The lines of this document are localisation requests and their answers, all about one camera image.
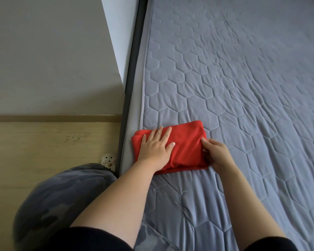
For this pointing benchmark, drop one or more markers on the person's right hand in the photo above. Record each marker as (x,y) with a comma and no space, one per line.
(217,154)

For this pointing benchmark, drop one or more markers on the person's left hand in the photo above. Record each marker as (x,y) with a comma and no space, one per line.
(154,150)

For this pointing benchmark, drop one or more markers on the red polo shirt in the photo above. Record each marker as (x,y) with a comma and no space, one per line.
(188,146)

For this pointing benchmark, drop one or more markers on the grey quilted bed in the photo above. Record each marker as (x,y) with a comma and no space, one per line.
(240,65)

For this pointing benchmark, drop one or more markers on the person's left forearm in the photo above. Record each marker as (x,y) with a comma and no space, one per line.
(115,206)

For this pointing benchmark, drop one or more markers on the person's right forearm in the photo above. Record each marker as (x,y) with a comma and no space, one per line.
(248,206)

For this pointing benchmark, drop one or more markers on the person's white clog shoe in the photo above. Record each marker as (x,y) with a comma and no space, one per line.
(108,162)

